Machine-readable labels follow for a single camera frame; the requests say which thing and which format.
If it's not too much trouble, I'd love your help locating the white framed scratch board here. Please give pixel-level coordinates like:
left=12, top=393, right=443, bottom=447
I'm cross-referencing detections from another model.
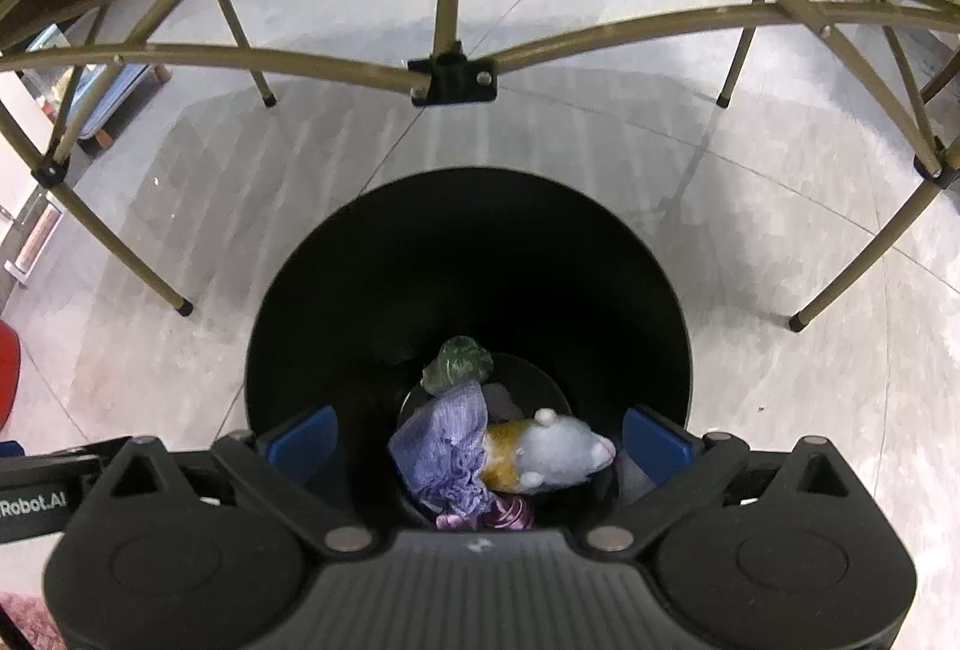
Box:
left=0, top=200, right=65, bottom=287

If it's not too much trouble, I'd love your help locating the black round trash bin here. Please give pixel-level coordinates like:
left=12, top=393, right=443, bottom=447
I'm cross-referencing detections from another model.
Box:
left=244, top=167, right=692, bottom=531

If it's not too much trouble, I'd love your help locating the white and yellow plush toy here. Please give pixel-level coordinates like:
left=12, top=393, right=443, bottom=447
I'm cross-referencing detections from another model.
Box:
left=480, top=408, right=617, bottom=493

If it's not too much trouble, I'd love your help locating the green wrapper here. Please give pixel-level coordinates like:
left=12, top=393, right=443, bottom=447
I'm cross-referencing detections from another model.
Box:
left=421, top=335, right=494, bottom=394

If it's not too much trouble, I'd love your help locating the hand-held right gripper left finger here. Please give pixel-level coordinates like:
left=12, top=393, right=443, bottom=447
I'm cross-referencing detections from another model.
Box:
left=90, top=404, right=376, bottom=555

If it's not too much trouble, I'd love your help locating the pink satin headband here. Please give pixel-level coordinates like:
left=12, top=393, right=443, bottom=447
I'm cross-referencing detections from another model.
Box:
left=436, top=496, right=537, bottom=532

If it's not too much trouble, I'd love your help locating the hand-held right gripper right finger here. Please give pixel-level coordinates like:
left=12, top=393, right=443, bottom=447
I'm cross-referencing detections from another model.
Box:
left=585, top=404, right=863, bottom=555

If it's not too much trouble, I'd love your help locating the red plastic bucket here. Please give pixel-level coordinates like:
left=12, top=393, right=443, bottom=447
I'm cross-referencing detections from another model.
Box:
left=0, top=320, right=21, bottom=433

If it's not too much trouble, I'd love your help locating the purple striped cloth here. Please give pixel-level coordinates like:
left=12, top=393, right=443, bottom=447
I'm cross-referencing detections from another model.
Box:
left=388, top=381, right=500, bottom=517

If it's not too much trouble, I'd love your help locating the pink fuzzy rug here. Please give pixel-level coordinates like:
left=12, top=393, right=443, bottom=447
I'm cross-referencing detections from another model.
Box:
left=0, top=591, right=35, bottom=650

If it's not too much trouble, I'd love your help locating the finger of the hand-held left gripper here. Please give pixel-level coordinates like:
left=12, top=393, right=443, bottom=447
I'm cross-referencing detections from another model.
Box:
left=0, top=436, right=143, bottom=483

